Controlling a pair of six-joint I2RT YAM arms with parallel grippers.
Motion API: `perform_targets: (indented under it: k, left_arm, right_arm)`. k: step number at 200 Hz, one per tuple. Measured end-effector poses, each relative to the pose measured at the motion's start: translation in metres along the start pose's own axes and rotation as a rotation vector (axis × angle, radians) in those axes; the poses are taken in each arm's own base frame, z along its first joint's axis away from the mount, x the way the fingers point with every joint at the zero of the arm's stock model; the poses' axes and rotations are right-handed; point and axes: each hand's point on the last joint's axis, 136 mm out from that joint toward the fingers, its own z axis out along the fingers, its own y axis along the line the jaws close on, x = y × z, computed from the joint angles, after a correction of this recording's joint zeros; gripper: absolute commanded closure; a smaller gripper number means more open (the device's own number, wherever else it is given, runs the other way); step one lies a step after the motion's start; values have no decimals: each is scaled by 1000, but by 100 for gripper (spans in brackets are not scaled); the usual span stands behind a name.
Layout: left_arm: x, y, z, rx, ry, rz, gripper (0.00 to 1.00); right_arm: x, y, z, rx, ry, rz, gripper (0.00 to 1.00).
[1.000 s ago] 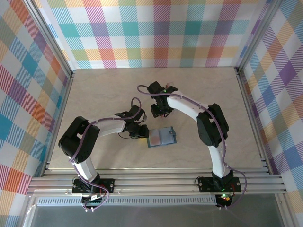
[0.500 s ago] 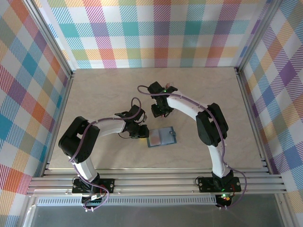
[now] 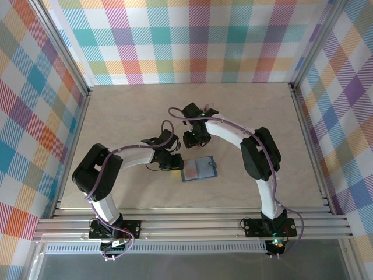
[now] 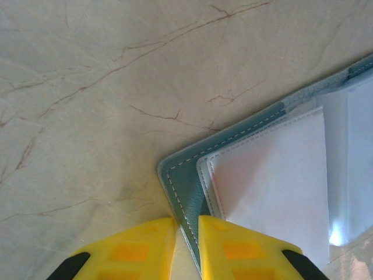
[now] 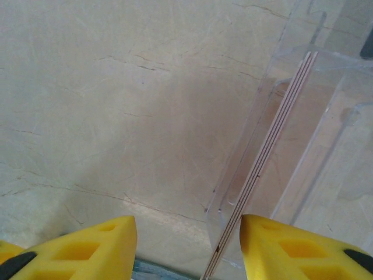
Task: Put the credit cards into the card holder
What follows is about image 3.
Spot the blue leather card holder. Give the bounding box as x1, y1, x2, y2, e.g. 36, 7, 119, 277
180, 156, 219, 184

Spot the grey metal sheet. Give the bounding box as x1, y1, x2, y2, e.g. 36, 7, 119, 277
23, 240, 353, 280

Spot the small board with LEDs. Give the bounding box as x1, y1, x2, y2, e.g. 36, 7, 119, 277
266, 237, 286, 257

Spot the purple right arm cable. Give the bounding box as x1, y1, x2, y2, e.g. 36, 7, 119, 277
168, 107, 305, 260

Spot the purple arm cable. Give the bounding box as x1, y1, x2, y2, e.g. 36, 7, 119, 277
168, 107, 305, 260
84, 120, 176, 262

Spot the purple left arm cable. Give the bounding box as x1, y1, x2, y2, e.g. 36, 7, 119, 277
84, 120, 176, 262

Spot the long aluminium frame rail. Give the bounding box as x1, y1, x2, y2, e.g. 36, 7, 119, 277
32, 206, 355, 243

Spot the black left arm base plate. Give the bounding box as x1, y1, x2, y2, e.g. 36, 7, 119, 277
88, 219, 143, 240

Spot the grey slotted cable duct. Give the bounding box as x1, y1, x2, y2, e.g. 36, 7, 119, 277
45, 243, 268, 255

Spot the aluminium side rail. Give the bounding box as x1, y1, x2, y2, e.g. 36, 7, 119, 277
50, 87, 94, 218
290, 83, 336, 216

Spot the black terminal block with wires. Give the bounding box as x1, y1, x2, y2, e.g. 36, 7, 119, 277
100, 239, 132, 253

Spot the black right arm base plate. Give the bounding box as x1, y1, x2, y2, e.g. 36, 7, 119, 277
242, 217, 297, 239

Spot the aluminium frame post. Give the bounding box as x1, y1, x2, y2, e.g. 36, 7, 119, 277
288, 0, 352, 93
27, 0, 94, 99

